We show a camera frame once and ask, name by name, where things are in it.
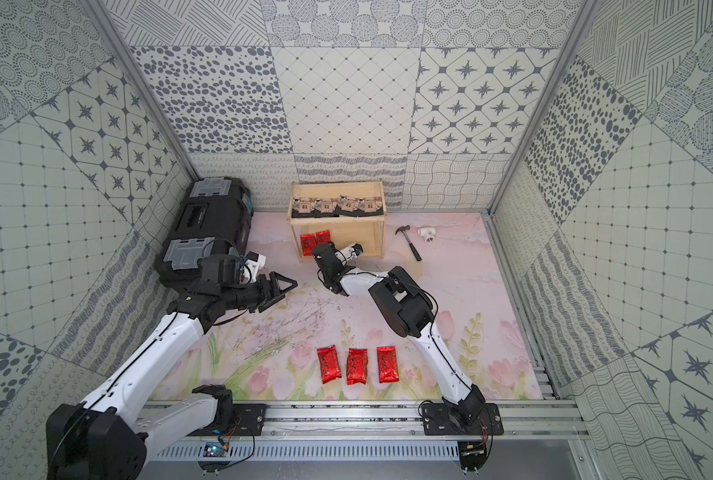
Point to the red tea bag two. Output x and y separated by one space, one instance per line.
323 237

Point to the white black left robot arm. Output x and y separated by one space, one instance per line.
103 437

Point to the red tea bag four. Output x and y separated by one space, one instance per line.
357 366

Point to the red tea bag three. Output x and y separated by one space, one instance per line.
329 365

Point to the floral tea bag one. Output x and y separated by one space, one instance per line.
303 207

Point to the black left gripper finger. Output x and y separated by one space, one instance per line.
268 303
279 284

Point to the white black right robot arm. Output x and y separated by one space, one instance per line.
410 312

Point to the floral tea bag four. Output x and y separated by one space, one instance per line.
370 206

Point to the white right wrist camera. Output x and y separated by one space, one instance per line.
350 252

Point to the aluminium mounting rail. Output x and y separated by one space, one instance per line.
351 420

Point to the floral tea bag two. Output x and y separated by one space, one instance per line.
325 207

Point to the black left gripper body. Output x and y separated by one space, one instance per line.
267 289

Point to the white pipe fitting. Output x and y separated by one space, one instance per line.
427 233

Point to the red tea bag one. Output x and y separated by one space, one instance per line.
308 242

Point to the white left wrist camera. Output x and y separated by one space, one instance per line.
253 263

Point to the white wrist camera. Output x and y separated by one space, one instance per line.
253 263
350 252

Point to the black handled hammer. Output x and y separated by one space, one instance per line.
403 230

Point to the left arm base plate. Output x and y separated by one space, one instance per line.
243 419

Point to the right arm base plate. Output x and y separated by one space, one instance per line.
442 418

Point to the floral tea bag three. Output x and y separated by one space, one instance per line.
347 206

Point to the black plastic toolbox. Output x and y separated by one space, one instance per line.
215 217

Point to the red tea bag five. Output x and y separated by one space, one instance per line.
388 371

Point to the green circuit board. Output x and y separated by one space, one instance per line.
214 450

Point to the light wooden shelf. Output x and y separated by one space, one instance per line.
368 231

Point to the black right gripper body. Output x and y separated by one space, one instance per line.
324 277

